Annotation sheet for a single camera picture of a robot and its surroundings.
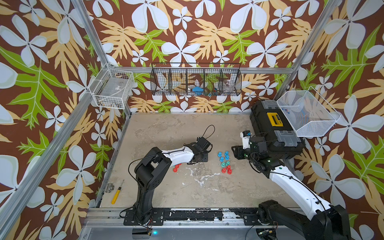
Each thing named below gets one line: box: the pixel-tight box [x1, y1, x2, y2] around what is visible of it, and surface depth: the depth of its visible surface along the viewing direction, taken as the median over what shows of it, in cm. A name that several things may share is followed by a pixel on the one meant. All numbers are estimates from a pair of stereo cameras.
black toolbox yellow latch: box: [249, 99, 306, 160], surface depth 89 cm
